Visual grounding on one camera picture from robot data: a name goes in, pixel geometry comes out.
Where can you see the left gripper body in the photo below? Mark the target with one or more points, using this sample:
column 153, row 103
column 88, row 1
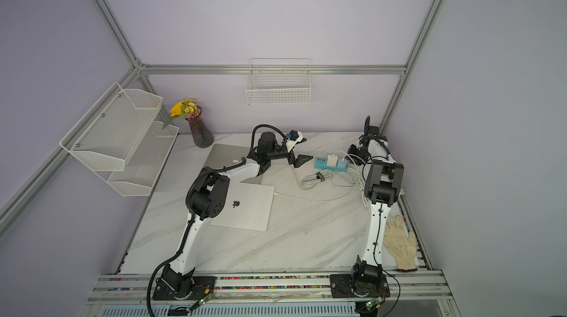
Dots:
column 281, row 151

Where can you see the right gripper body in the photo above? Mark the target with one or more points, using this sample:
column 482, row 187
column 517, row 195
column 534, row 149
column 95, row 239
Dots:
column 360, row 154

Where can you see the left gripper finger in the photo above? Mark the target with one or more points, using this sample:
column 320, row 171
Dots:
column 294, row 138
column 301, row 160

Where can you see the turquoise power strip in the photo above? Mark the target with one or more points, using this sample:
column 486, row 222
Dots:
column 320, row 164

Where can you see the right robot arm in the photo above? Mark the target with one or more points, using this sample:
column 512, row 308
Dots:
column 381, row 177

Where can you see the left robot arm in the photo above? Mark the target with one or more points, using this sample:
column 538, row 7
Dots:
column 207, row 196

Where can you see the silver grey laptop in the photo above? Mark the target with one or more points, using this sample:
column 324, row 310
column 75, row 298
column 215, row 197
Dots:
column 225, row 155

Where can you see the white laptop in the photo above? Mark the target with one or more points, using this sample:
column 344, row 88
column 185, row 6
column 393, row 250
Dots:
column 247, row 207

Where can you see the light blue plug adapter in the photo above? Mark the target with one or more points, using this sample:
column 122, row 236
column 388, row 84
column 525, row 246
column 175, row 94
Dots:
column 342, row 164

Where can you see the purple glass vase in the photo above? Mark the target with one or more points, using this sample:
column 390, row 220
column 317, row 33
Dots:
column 202, row 136

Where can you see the yellow flower bouquet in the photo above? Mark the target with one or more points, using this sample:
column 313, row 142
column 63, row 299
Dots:
column 186, row 109

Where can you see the cream knitted glove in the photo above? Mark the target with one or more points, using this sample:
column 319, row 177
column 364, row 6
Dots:
column 400, row 245

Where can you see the white two-tier mesh shelf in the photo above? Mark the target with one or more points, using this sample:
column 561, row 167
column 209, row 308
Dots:
column 122, row 141

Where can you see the white wire wall basket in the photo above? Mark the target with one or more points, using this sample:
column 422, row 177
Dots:
column 273, row 81

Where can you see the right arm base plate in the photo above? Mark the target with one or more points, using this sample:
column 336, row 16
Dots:
column 344, row 286

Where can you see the aluminium frame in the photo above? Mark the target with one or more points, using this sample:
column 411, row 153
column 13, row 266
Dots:
column 58, row 57

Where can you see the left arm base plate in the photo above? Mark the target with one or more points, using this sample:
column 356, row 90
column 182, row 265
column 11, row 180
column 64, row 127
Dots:
column 191, row 289

